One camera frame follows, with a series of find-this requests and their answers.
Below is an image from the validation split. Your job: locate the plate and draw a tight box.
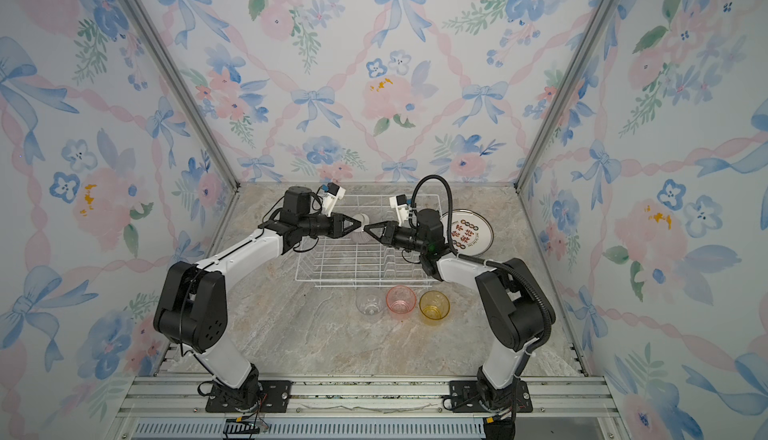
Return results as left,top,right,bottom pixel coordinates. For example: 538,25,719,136
441,209,494,256

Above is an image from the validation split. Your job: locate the yellow glass cup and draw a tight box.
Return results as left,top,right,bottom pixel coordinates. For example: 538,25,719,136
418,290,451,323

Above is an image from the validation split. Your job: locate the pink glass cup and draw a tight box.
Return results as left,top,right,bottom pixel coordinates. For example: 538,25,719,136
385,285,417,320

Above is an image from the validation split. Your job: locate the clear glass cup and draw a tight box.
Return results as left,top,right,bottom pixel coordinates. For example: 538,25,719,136
355,287,386,322

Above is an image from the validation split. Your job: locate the white ceramic bowl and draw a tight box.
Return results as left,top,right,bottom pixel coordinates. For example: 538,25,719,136
353,214,370,232

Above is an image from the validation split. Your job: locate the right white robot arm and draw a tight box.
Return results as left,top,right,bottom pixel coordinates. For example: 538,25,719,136
364,209,556,392

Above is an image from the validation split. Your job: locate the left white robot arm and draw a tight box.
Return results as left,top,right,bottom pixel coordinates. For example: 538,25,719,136
153,183,361,405

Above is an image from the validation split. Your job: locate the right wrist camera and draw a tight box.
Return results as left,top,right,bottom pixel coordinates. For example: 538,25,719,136
389,194,416,227

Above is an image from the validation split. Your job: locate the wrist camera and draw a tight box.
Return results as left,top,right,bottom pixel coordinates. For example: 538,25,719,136
389,194,416,227
321,183,346,216

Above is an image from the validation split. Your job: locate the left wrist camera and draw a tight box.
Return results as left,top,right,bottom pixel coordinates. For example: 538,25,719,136
321,183,346,216

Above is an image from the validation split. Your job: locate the white wire dish rack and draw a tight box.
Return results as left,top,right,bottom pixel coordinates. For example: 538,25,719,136
295,193,437,289

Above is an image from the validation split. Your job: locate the black corrugated cable conduit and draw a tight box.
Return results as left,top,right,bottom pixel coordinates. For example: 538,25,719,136
411,174,556,357

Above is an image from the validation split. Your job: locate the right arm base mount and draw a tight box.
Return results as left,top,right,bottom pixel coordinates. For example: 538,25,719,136
443,368,533,418

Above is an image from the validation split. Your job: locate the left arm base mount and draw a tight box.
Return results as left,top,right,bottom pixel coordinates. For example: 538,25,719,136
197,371,293,414

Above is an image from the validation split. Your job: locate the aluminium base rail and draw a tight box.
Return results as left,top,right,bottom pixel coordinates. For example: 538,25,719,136
106,373,629,439

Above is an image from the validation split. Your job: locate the left aluminium corner post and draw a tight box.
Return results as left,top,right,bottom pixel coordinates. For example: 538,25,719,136
118,0,240,192

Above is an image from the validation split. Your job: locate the aluminium corner post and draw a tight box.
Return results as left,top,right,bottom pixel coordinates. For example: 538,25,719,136
514,0,619,195
118,0,240,192

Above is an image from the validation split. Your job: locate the right aluminium corner post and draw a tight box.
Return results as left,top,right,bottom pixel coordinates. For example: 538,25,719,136
514,0,619,195

